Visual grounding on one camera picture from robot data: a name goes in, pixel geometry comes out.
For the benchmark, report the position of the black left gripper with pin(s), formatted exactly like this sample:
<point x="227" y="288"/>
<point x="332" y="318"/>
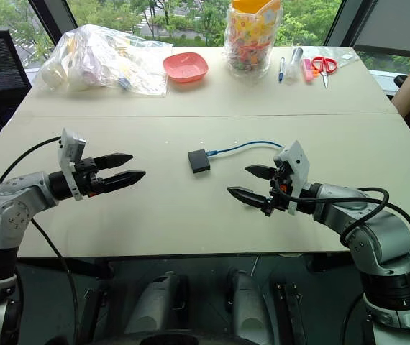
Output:
<point x="88" y="178"/>

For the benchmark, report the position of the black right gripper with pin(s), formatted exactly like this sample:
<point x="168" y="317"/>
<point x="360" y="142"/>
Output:
<point x="280" y="188"/>

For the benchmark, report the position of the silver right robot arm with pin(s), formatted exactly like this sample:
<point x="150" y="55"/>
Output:
<point x="374" y="223"/>

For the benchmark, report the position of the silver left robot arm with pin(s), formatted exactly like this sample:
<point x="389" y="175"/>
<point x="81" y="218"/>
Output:
<point x="14" y="201"/>

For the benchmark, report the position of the small black adapter box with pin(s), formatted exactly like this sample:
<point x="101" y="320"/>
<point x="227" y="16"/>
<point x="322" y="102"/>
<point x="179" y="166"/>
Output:
<point x="198" y="161"/>

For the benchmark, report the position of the clear bag of white items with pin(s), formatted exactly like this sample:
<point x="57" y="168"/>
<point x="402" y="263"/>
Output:
<point x="93" y="61"/>

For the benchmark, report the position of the blue pen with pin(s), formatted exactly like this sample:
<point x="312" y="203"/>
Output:
<point x="281" y="70"/>

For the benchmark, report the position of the pink plastic bowl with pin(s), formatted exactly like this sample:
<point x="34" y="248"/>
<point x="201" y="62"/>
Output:
<point x="185" y="67"/>

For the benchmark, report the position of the grey rounded robot leg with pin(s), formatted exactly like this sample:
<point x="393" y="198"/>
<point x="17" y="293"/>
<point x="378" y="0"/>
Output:
<point x="248" y="305"/>
<point x="154" y="305"/>

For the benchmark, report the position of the clear plastic tube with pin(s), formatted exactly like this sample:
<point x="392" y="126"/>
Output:
<point x="293" y="66"/>

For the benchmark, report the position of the pink highlighter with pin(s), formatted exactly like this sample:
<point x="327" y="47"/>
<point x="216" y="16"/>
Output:
<point x="307" y="71"/>

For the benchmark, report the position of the bag of colourful candy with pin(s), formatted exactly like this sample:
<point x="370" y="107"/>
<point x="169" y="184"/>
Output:
<point x="250" y="43"/>

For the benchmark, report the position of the small clear plastic bag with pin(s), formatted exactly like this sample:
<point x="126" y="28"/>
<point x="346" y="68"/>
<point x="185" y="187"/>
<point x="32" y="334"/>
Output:
<point x="343" y="55"/>

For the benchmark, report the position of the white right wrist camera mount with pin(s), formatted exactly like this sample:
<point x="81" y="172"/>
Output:
<point x="298" y="161"/>

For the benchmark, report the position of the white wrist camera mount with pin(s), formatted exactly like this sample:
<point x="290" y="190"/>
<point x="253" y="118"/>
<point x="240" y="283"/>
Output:
<point x="70" y="147"/>
<point x="298" y="161"/>

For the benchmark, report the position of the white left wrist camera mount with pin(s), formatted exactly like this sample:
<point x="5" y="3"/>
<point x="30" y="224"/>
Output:
<point x="70" y="147"/>

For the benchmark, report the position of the dark window frame post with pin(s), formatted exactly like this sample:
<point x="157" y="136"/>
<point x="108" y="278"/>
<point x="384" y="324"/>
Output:
<point x="48" y="21"/>
<point x="349" y="21"/>

